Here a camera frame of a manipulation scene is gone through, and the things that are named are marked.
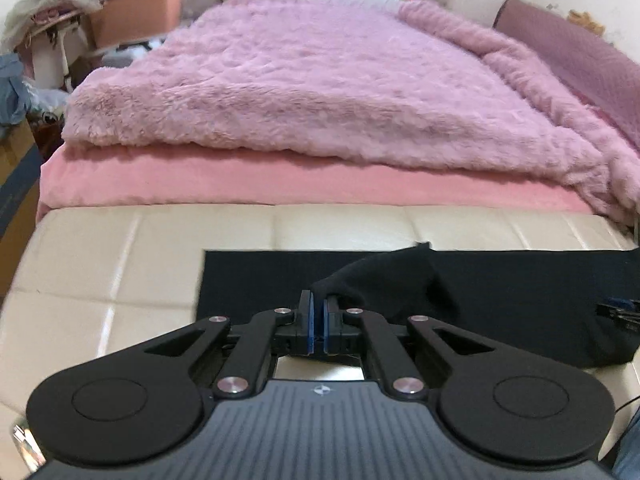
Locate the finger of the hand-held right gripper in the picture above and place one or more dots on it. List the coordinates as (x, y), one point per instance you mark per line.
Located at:
(619, 310)

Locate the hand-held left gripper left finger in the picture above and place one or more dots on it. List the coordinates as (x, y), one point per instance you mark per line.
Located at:
(306, 321)

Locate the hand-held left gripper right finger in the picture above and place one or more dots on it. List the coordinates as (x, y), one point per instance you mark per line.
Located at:
(327, 324)

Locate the black pants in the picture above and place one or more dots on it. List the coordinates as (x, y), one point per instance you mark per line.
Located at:
(500, 285)

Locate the pink bed sheet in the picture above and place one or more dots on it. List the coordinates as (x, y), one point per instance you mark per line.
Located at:
(250, 185)

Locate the person's leg in jeans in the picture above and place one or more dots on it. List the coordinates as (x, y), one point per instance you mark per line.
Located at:
(629, 460)

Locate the pink fluffy blanket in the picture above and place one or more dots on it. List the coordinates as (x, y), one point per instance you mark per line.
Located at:
(320, 80)

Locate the purple covered headboard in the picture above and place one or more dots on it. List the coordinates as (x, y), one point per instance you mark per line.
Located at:
(565, 55)

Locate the yellow plush toy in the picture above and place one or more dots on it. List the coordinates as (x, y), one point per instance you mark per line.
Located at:
(585, 21)

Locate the cardboard box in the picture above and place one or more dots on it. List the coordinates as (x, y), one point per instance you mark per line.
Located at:
(17, 185)

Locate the pink plastic storage box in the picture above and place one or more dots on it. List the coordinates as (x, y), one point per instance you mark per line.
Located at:
(135, 15)

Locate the small white table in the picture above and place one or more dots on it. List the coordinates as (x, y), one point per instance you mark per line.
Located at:
(55, 55)

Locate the blue-grey plastic bag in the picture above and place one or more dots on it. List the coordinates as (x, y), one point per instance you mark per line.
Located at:
(12, 90)

